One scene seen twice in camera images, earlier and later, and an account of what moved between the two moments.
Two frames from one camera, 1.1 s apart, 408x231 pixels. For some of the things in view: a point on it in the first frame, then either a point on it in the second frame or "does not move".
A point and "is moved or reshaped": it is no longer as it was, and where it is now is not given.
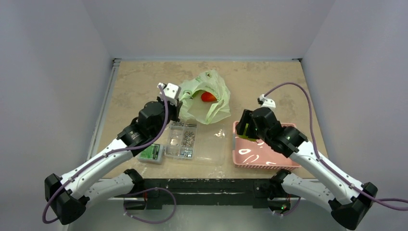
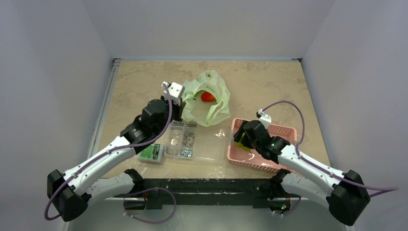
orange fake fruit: (207, 96) does not move
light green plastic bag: (205, 98) does not move
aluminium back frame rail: (159, 60) does not move
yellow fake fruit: (244, 136) is moved or reshaped
